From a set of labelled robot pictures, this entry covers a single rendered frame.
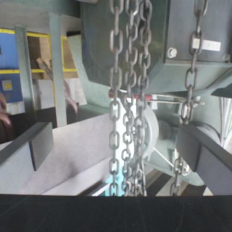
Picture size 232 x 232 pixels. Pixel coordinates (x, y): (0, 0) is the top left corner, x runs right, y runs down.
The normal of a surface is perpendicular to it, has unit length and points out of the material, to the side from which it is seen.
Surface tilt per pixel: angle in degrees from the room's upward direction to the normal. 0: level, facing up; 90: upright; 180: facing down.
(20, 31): 90
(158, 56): 90
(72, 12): 90
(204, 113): 90
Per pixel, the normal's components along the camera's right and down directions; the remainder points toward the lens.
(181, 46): 0.49, 0.26
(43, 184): 0.76, 0.21
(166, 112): -0.66, 0.21
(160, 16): -0.87, 0.13
